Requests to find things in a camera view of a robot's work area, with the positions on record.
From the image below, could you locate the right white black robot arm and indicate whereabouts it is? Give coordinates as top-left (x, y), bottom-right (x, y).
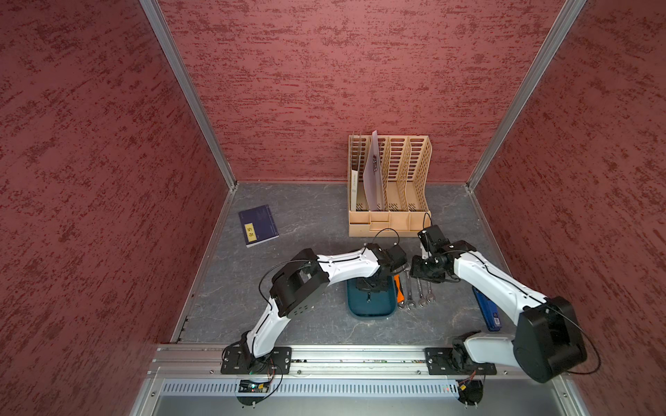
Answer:
top-left (411, 225), bottom-right (587, 383)

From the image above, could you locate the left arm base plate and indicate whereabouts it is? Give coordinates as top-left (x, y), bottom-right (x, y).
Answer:
top-left (220, 344), bottom-right (292, 375)

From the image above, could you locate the orange handled adjustable wrench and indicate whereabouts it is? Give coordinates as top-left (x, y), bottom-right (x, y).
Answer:
top-left (394, 275), bottom-right (406, 309)

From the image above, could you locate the dark purple notebook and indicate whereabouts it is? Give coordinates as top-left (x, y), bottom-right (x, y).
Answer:
top-left (239, 205), bottom-right (279, 247)

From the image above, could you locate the aluminium front rail frame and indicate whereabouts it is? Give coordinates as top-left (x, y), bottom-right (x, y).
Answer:
top-left (132, 344), bottom-right (588, 415)

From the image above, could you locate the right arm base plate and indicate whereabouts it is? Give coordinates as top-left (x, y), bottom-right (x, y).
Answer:
top-left (424, 347), bottom-right (497, 376)

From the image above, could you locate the blue flat box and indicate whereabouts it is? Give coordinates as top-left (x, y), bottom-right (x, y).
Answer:
top-left (472, 287), bottom-right (502, 332)

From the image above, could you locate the wooden desk file organizer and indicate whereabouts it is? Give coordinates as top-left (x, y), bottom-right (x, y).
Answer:
top-left (347, 135), bottom-right (432, 237)

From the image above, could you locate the teal plastic storage tray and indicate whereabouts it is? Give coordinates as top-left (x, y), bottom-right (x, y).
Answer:
top-left (346, 279), bottom-right (397, 320)

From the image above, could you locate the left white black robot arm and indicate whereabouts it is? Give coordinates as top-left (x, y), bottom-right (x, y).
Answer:
top-left (240, 243), bottom-right (407, 361)

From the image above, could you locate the purple folder in organizer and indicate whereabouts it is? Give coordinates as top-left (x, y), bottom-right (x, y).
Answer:
top-left (362, 130), bottom-right (385, 211)

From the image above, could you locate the beige folder in organizer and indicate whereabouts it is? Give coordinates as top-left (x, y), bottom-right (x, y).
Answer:
top-left (350, 169), bottom-right (358, 211)

